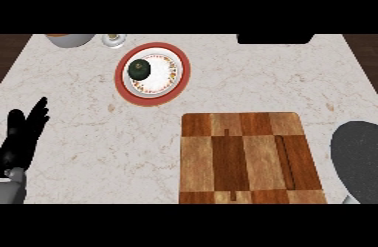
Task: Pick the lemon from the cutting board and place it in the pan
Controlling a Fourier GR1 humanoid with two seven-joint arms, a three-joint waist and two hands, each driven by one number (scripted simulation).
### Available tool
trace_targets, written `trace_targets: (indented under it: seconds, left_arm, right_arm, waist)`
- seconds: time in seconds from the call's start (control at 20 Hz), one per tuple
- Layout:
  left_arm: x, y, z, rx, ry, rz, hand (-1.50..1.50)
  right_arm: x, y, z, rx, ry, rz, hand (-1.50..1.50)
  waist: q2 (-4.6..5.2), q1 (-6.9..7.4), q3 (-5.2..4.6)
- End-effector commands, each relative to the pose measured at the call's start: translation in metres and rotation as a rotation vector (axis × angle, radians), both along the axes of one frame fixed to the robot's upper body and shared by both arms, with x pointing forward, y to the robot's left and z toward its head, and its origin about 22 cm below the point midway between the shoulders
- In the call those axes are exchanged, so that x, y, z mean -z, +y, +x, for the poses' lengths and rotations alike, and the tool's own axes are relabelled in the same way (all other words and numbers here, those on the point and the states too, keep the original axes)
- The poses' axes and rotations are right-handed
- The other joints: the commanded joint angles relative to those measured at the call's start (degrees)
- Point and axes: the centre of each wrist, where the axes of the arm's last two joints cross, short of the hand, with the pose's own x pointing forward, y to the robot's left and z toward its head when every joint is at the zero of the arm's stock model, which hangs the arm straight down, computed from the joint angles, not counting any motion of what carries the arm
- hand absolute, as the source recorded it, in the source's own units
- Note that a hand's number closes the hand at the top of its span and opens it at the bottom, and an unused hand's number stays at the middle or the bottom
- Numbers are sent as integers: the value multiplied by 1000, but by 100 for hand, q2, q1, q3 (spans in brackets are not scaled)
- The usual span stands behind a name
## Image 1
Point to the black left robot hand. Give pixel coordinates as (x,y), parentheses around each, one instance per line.
(20,137)

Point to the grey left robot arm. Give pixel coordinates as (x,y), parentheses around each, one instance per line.
(9,189)

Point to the checkered wooden cutting board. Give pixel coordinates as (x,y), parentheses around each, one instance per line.
(251,157)

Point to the dark grey pan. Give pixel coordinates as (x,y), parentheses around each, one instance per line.
(356,161)

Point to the red round placemat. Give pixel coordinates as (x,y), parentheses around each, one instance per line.
(123,87)

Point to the grey bowl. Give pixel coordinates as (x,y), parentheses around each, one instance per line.
(71,39)

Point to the dark green round fruit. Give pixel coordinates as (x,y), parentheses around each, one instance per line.
(139,69)

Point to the white patterned plate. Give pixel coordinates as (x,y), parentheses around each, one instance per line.
(160,74)

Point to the small white cup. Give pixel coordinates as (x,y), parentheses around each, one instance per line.
(114,40)

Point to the black appliance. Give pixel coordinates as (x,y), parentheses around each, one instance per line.
(275,38)

